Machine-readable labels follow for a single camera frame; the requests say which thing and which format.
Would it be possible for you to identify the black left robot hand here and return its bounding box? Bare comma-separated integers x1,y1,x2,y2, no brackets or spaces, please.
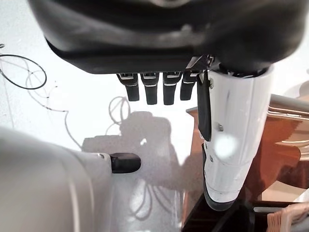
28,0,309,211

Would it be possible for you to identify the thin loose cable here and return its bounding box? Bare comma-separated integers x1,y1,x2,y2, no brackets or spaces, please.
0,54,48,90

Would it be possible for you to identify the black left robot foot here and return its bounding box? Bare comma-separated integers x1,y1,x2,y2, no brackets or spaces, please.
110,152,142,174

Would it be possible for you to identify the brown translucent acrylic stool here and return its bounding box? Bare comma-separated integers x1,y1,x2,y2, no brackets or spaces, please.
182,106,309,232

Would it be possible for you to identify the large flat wicker basket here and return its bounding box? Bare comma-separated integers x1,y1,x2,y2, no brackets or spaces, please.
267,203,309,232

